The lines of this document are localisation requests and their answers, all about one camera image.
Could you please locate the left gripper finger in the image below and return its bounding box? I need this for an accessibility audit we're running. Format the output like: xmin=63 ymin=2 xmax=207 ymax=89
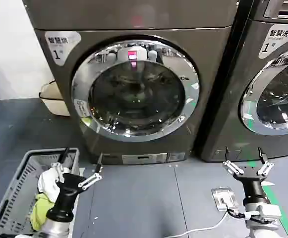
xmin=77 ymin=153 xmax=103 ymax=191
xmin=51 ymin=147 xmax=69 ymax=183

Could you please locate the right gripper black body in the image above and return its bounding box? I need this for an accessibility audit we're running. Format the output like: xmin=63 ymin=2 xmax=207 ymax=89
xmin=233 ymin=166 xmax=269 ymax=203

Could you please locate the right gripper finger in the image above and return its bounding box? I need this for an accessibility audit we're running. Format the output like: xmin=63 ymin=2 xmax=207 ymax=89
xmin=222 ymin=146 xmax=245 ymax=176
xmin=257 ymin=146 xmax=275 ymax=176

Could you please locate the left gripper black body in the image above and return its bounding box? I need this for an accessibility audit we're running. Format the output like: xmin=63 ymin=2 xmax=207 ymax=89
xmin=46 ymin=173 xmax=87 ymax=222

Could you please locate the white cloth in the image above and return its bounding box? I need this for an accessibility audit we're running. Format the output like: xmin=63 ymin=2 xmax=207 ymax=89
xmin=37 ymin=167 xmax=61 ymax=202

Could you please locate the green floor tape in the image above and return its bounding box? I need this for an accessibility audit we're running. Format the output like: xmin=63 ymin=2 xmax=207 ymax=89
xmin=247 ymin=159 xmax=285 ymax=208

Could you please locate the metal floor socket plate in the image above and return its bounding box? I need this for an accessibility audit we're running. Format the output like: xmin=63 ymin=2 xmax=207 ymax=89
xmin=211 ymin=186 xmax=240 ymax=212

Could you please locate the yellow-green cloth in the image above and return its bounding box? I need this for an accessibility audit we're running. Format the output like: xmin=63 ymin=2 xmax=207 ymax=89
xmin=30 ymin=192 xmax=57 ymax=231

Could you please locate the grey plastic laundry basket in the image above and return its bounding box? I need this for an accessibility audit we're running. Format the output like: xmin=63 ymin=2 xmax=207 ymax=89
xmin=0 ymin=147 xmax=81 ymax=237

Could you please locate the grey washer with number sticker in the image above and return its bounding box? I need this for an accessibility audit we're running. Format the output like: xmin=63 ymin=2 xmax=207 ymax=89
xmin=199 ymin=0 xmax=288 ymax=162

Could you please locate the round chrome glass washer door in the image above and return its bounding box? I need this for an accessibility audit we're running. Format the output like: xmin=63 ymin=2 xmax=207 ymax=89
xmin=239 ymin=52 xmax=288 ymax=136

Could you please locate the beige bin with black rim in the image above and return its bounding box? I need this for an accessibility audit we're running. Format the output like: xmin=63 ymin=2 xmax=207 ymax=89
xmin=39 ymin=79 xmax=71 ymax=117

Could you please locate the round chrome glass dryer door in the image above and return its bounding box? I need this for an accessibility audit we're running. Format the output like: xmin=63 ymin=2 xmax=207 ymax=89
xmin=71 ymin=39 xmax=200 ymax=137

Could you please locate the grey dryer with number sticker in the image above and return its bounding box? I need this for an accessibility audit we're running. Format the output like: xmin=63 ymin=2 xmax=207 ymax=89
xmin=22 ymin=0 xmax=236 ymax=166

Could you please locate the white number sticker on dryer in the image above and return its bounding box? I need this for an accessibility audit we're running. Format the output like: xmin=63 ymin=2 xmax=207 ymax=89
xmin=44 ymin=31 xmax=82 ymax=67

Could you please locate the white number sticker on washer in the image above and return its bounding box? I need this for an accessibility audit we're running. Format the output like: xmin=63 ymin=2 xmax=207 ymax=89
xmin=258 ymin=23 xmax=288 ymax=59

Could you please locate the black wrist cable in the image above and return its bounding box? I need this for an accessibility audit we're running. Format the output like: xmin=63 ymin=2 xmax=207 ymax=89
xmin=226 ymin=207 xmax=249 ymax=220

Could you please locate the white power cable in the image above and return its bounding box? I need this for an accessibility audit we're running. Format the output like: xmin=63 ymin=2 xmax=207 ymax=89
xmin=177 ymin=210 xmax=229 ymax=237

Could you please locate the small label on door ring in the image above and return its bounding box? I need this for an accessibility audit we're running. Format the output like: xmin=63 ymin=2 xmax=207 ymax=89
xmin=75 ymin=98 xmax=90 ymax=118

